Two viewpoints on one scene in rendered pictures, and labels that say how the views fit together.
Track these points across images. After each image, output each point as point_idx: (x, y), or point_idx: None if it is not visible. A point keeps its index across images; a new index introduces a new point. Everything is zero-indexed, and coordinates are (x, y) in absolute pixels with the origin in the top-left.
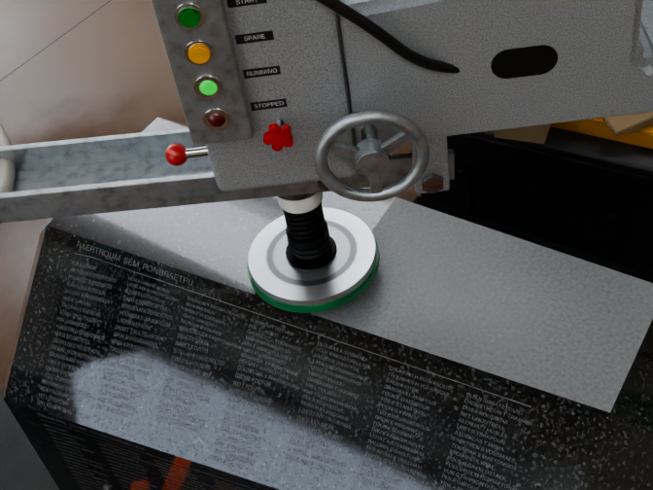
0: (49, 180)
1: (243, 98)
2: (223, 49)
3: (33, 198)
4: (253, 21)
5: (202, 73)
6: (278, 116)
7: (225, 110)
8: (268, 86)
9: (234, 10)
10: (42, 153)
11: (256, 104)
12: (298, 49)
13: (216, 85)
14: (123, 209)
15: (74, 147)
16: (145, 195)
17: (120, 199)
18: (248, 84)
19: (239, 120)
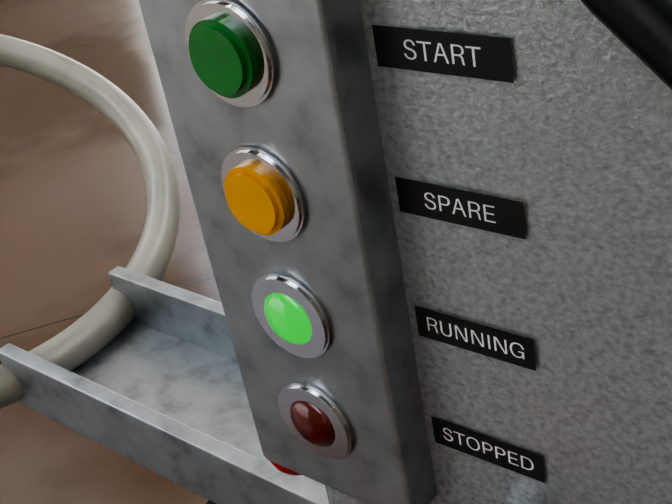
0: (159, 363)
1: (391, 397)
2: (335, 210)
3: (66, 391)
4: (459, 146)
5: (276, 267)
6: (514, 496)
7: (340, 407)
8: (493, 391)
9: (400, 81)
10: (171, 307)
11: (447, 429)
12: (615, 309)
13: (308, 320)
14: (208, 496)
15: (219, 320)
16: (245, 493)
17: (200, 474)
18: (430, 356)
19: (377, 454)
